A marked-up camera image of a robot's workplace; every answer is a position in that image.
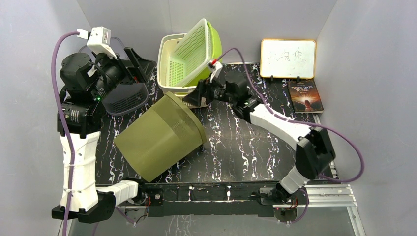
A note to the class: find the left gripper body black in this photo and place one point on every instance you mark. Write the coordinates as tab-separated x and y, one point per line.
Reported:
111	73

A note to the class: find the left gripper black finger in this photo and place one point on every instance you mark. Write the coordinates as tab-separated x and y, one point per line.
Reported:
132	71
147	66

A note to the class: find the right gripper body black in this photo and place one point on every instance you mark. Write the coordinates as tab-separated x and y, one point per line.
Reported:
219	92

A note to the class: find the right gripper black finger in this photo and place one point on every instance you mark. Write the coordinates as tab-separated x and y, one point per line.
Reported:
202	87
193	101

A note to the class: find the grey slatted bin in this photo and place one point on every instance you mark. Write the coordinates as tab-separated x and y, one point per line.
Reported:
125	99

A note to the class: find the olive green slatted bin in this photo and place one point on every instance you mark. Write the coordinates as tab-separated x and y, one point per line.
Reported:
162	136

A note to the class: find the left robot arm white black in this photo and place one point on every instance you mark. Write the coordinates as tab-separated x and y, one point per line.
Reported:
79	126

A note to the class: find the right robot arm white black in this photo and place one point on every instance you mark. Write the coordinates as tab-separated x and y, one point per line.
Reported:
312	145

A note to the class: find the cream perforated storage basket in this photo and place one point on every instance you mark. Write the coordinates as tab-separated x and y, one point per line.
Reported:
166	47

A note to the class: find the pale green colander basket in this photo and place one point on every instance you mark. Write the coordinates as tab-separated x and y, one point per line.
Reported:
176	71

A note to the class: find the lime green plastic basin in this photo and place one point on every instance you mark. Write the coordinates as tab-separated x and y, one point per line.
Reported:
203	45

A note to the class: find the dark book three days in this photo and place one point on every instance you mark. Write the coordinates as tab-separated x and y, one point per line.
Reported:
305	97

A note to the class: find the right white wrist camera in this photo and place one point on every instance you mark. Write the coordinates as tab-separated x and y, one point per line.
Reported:
215	69

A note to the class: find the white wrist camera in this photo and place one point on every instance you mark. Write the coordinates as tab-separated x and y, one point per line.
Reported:
215	69
98	40

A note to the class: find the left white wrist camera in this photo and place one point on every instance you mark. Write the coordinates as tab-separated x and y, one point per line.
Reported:
98	40

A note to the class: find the small whiteboard orange frame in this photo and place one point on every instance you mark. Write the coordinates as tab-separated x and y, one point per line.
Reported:
288	59

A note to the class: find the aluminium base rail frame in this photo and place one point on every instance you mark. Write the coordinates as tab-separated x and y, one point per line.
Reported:
209	191

